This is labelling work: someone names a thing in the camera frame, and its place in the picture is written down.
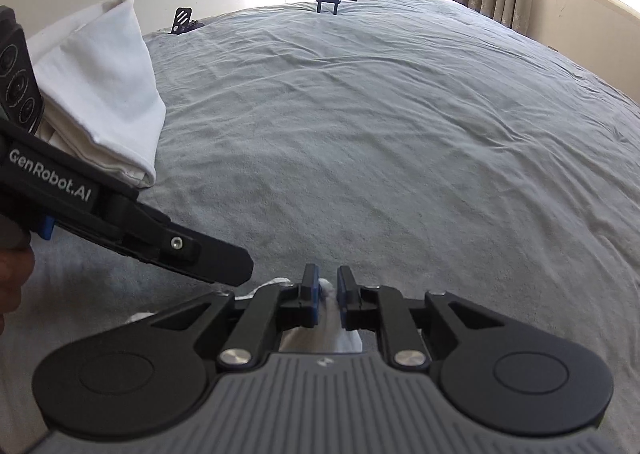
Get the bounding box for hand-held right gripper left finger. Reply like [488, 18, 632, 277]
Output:
[152, 263, 322, 370]

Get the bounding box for black striped phone stand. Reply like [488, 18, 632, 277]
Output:
[170, 6, 206, 36]

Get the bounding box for person's left hand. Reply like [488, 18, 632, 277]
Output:
[0, 248, 37, 335]

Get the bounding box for white garment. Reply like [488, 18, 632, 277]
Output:
[27, 0, 167, 190]

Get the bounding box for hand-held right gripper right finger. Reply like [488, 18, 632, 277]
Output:
[336, 265, 507, 370]

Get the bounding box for white pants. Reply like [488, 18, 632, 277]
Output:
[127, 275, 363, 354]

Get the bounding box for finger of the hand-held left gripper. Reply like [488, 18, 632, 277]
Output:
[52, 194, 254, 287]

